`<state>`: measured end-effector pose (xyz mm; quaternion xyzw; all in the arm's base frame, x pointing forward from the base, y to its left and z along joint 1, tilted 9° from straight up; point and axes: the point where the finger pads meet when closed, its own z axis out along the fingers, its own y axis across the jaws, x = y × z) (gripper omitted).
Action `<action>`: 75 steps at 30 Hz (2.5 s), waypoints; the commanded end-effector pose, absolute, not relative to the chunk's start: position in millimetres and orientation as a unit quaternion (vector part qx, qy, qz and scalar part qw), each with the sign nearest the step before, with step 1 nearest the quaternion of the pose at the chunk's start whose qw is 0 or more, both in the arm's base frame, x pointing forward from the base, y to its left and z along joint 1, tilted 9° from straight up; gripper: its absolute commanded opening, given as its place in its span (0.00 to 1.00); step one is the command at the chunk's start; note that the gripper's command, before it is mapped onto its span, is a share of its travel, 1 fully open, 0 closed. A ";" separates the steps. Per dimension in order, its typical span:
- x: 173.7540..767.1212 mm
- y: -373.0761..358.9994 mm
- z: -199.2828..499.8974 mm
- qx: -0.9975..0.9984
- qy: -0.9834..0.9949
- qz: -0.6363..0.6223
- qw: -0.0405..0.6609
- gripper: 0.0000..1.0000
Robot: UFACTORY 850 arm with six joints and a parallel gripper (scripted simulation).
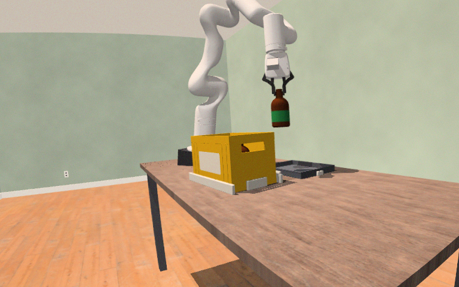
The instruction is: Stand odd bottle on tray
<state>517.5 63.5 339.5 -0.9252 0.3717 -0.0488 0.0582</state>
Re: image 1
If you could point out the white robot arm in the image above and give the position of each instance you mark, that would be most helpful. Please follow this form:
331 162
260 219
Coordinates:
278 32

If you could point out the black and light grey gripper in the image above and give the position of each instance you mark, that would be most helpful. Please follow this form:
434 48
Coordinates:
282 72

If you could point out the yellow wooden crate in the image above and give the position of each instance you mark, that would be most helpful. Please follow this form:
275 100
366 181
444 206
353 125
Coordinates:
219 157

